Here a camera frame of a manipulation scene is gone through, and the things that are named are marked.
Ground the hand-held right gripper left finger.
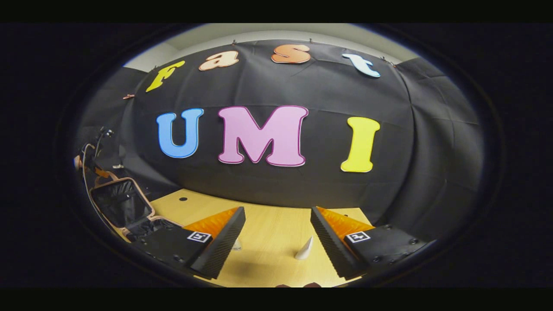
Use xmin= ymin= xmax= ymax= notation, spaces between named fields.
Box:
xmin=132 ymin=206 xmax=246 ymax=280

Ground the pink suitcase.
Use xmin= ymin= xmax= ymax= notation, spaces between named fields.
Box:
xmin=81 ymin=144 xmax=184 ymax=243

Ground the black backdrop cloth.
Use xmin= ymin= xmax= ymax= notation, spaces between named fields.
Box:
xmin=73 ymin=40 xmax=484 ymax=242

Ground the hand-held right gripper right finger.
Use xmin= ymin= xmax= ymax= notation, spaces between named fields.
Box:
xmin=309 ymin=206 xmax=435 ymax=280

